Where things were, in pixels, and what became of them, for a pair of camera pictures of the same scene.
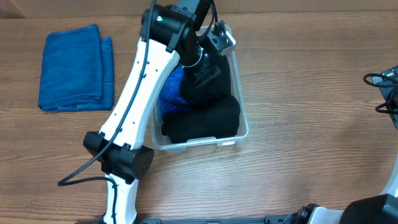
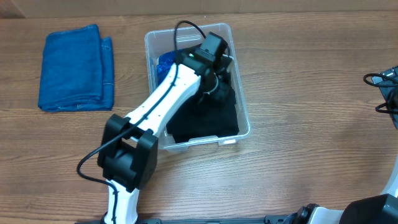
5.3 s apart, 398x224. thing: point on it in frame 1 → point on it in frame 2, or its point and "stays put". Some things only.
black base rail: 270,219 stays put
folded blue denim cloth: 76,71 stays put
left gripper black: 206,73 → 209,94
